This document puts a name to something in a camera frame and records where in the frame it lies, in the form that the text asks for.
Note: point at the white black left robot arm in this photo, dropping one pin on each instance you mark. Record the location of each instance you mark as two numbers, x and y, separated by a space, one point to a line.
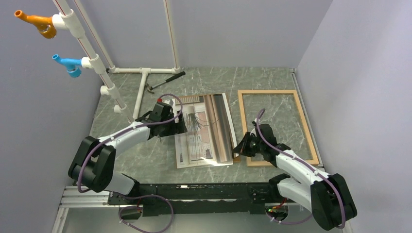
94 161

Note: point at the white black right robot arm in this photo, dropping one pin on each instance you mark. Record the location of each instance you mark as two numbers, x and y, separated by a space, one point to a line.
326 196

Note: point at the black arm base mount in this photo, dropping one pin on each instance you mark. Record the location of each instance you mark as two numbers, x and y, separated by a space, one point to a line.
201 198

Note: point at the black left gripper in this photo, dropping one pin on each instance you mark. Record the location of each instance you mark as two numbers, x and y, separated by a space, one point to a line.
178 127

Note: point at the black handled claw hammer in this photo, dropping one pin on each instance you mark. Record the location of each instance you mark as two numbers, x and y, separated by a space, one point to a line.
150 88

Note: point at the aluminium rail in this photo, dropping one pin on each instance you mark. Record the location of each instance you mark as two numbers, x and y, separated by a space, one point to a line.
71 198

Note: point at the clear glass pane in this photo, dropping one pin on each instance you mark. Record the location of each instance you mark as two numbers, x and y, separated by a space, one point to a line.
222 128

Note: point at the blue nozzle fitting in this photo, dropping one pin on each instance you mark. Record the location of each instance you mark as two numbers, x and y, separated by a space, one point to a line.
71 65

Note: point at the wooden picture frame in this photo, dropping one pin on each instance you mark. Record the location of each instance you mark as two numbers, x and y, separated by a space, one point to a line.
306 127

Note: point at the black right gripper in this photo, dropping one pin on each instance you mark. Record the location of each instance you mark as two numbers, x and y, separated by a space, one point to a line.
242 147

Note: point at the plant photo print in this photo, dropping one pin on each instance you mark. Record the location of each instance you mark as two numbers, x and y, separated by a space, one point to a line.
202 144

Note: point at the orange nozzle fitting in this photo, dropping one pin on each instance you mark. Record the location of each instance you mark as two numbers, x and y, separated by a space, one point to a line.
44 25

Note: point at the white PVC pipe stand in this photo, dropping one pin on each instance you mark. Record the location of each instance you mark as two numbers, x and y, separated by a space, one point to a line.
67 19

